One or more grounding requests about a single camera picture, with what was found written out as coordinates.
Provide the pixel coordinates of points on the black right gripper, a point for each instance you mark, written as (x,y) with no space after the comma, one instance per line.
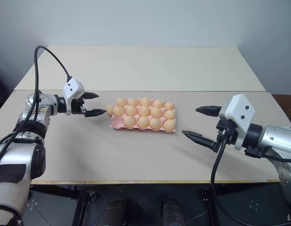
(226,135)

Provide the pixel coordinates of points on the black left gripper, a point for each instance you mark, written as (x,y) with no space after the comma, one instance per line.
(77,106)

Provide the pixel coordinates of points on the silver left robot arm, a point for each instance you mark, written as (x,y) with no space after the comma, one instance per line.
(9,160)

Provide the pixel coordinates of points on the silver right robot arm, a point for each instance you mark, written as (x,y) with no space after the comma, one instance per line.
(272,139)

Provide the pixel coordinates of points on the brown egg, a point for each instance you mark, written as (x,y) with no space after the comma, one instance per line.
(121,102)
(145,101)
(133,102)
(143,122)
(131,110)
(156,112)
(168,125)
(143,110)
(109,109)
(129,122)
(157,103)
(155,123)
(169,105)
(118,111)
(169,114)

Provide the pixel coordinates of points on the pink egg tray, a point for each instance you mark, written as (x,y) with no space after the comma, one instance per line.
(116,122)

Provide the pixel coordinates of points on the dark brown furniture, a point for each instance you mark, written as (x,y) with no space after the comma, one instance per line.
(286,103)

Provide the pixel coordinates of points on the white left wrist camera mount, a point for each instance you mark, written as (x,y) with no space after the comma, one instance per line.
(73,89)

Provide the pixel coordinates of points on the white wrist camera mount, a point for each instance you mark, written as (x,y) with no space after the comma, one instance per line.
(73,89)
(239,110)

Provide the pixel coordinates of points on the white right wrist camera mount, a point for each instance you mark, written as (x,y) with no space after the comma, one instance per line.
(239,110)

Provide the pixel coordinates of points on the black base frame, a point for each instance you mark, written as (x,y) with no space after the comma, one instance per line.
(53,207)

